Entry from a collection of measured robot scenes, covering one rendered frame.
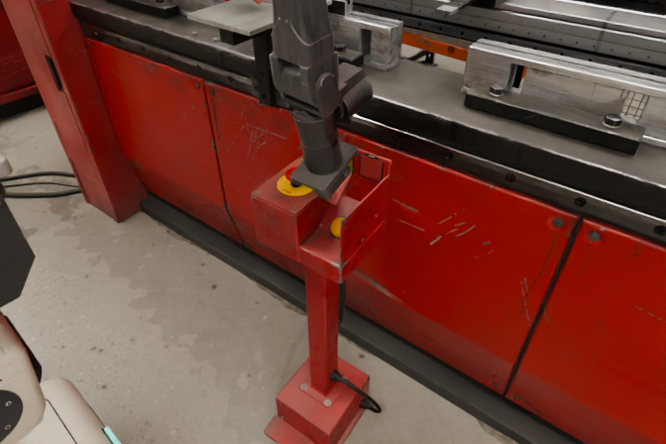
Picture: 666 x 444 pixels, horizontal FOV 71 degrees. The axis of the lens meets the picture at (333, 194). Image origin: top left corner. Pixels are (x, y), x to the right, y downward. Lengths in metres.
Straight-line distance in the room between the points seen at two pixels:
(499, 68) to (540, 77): 0.08
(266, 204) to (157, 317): 0.97
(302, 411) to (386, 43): 0.93
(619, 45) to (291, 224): 0.78
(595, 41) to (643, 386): 0.71
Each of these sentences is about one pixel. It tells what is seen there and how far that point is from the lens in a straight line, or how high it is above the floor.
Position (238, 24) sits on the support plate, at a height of 1.00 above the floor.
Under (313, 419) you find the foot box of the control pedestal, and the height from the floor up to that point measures 0.12.
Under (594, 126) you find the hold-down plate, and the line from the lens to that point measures 0.90.
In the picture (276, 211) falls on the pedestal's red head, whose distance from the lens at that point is 0.83.
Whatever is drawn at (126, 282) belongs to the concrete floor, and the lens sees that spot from 1.88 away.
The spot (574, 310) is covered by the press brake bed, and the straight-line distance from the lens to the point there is 1.05.
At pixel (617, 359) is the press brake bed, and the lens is 1.11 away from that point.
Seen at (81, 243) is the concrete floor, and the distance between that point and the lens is 2.12.
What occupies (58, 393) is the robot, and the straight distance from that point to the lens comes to 1.32.
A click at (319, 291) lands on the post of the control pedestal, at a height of 0.53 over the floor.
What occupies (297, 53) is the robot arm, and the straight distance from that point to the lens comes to 0.57.
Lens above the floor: 1.29
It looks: 38 degrees down
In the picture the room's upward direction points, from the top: straight up
